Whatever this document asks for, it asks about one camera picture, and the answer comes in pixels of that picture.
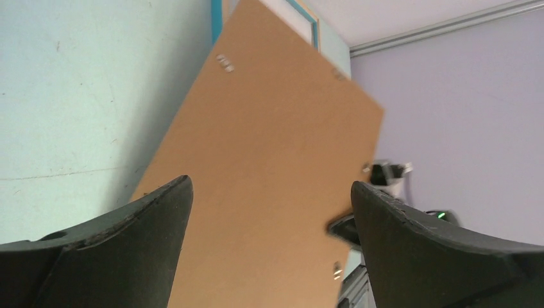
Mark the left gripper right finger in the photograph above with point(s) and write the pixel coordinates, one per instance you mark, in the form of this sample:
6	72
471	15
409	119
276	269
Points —
418	260

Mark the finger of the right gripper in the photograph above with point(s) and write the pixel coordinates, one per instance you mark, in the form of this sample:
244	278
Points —
344	228

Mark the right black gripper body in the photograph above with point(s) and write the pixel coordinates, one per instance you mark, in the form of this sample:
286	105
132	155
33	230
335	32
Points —
445	215

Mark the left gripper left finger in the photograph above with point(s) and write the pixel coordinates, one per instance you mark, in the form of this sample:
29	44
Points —
124	258

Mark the brown cardboard backing board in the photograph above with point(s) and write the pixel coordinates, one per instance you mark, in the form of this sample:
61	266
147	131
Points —
273	137

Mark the wooden picture frame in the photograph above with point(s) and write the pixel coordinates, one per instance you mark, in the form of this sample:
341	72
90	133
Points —
222	10

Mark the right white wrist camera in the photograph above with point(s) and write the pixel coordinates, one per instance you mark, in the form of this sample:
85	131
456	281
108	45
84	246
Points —
392	179

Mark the aluminium rail frame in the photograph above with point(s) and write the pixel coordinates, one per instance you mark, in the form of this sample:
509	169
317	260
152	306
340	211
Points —
494	13

